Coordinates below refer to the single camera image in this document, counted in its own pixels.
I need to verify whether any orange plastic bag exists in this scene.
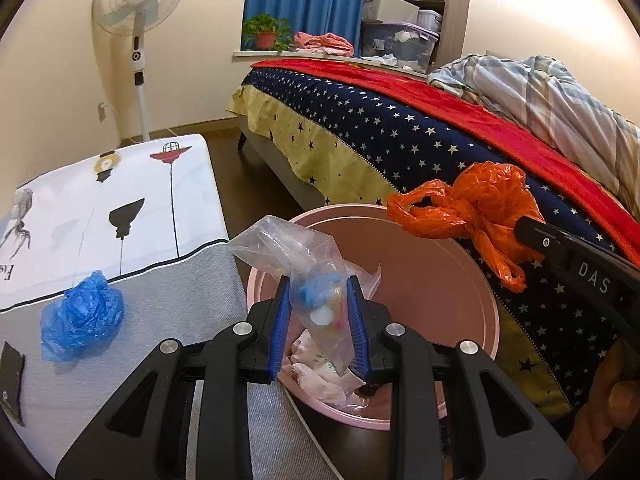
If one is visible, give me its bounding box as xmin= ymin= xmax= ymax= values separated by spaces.
xmin=387 ymin=162 xmax=544 ymax=292

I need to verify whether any white paper wrapper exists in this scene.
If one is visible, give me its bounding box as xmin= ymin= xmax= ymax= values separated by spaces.
xmin=283 ymin=330 xmax=369 ymax=411

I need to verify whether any clear plastic zip bag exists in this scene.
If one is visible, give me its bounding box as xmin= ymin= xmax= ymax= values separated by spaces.
xmin=230 ymin=214 xmax=382 ymax=376

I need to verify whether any pink trash bin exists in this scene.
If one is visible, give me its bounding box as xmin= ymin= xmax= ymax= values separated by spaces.
xmin=245 ymin=202 xmax=501 ymax=432

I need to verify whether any right hand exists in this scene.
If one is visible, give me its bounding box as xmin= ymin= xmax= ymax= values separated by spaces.
xmin=567 ymin=340 xmax=639 ymax=478

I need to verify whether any navy star bed cover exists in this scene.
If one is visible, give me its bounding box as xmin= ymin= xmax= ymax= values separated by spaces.
xmin=229 ymin=67 xmax=618 ymax=417

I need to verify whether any red floral blanket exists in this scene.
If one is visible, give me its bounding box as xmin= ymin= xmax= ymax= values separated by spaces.
xmin=248 ymin=58 xmax=639 ymax=263

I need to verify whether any blue plastic bag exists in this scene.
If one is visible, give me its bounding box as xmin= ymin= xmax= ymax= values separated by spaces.
xmin=40 ymin=271 xmax=125 ymax=362

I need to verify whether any plaid blue grey duvet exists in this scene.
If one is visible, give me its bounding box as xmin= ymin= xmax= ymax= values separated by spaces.
xmin=427 ymin=54 xmax=639 ymax=218

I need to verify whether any black flat card package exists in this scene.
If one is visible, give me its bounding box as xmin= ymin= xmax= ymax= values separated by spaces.
xmin=0 ymin=342 xmax=25 ymax=426

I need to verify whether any grey white printed table cover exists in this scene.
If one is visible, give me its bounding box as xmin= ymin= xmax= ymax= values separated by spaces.
xmin=0 ymin=132 xmax=331 ymax=480

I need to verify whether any dark plastic storage bin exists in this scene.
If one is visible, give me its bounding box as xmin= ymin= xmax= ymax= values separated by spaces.
xmin=360 ymin=22 xmax=439 ymax=73

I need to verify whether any white plastic container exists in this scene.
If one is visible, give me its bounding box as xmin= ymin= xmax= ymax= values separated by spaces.
xmin=416 ymin=10 xmax=442 ymax=34

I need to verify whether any yellow star bed sheet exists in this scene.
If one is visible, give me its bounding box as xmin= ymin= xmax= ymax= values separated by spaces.
xmin=230 ymin=81 xmax=573 ymax=419

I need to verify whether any grey cardboard box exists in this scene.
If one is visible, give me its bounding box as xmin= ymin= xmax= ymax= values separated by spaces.
xmin=361 ymin=0 xmax=419 ymax=24

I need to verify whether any pink folded cloth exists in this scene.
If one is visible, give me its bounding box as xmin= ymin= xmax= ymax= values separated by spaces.
xmin=293 ymin=32 xmax=354 ymax=58

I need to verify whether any potted green plant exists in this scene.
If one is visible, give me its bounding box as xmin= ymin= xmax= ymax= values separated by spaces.
xmin=242 ymin=13 xmax=293 ymax=52

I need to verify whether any white standing fan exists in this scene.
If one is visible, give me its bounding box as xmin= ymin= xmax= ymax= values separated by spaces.
xmin=92 ymin=0 xmax=180 ymax=141

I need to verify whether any wall power socket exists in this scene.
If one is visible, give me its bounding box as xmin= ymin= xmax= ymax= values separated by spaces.
xmin=98 ymin=102 xmax=106 ymax=122

